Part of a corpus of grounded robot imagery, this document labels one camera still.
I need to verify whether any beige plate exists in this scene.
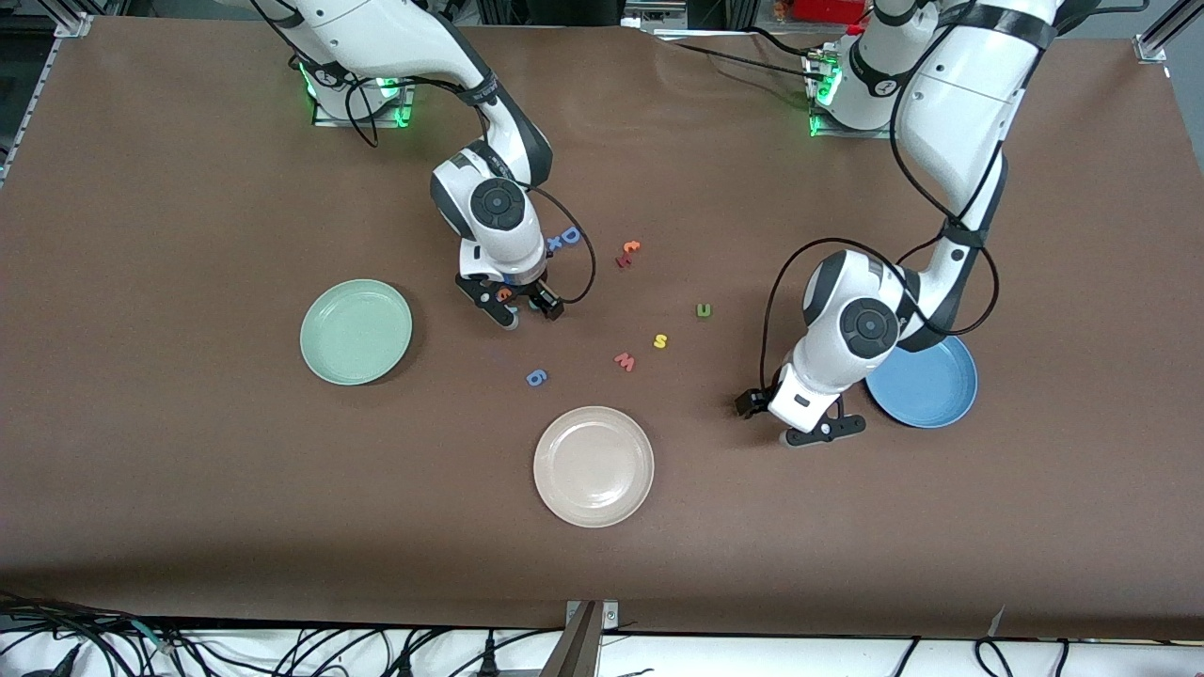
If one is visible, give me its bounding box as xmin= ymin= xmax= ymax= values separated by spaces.
xmin=532 ymin=405 xmax=656 ymax=529

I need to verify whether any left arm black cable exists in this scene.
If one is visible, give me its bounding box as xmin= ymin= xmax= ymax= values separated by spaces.
xmin=760 ymin=0 xmax=1002 ymax=396

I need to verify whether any black cable on table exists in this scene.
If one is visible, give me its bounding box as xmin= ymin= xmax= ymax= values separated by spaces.
xmin=748 ymin=26 xmax=829 ymax=59
xmin=673 ymin=41 xmax=817 ymax=80

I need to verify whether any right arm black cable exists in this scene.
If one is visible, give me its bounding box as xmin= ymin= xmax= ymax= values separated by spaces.
xmin=339 ymin=66 xmax=597 ymax=307

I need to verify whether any aluminium table edge bracket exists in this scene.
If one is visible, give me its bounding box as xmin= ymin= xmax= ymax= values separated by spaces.
xmin=541 ymin=599 xmax=622 ymax=677

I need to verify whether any red box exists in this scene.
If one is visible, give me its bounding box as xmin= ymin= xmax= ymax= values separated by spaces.
xmin=790 ymin=0 xmax=871 ymax=24

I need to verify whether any aluminium frame rail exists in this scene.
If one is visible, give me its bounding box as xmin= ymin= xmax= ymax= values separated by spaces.
xmin=0 ymin=36 xmax=59 ymax=189

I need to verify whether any blue plate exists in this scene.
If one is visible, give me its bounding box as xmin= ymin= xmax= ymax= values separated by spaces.
xmin=865 ymin=334 xmax=979 ymax=430

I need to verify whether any light green plate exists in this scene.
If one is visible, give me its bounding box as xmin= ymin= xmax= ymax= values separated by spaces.
xmin=299 ymin=278 xmax=414 ymax=387

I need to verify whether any black background box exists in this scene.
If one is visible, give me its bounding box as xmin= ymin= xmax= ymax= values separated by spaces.
xmin=475 ymin=0 xmax=626 ymax=27

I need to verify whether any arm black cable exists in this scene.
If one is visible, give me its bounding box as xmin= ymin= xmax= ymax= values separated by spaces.
xmin=760 ymin=0 xmax=1002 ymax=396
xmin=339 ymin=66 xmax=597 ymax=307

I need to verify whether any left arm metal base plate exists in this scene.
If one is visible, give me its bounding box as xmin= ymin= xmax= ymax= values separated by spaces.
xmin=807 ymin=105 xmax=910 ymax=141

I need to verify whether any green floor cable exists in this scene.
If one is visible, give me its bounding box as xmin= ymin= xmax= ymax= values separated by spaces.
xmin=127 ymin=619 xmax=180 ymax=656

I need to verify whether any brown table cover sheet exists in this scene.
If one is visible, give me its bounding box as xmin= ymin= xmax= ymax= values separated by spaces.
xmin=0 ymin=17 xmax=1204 ymax=642

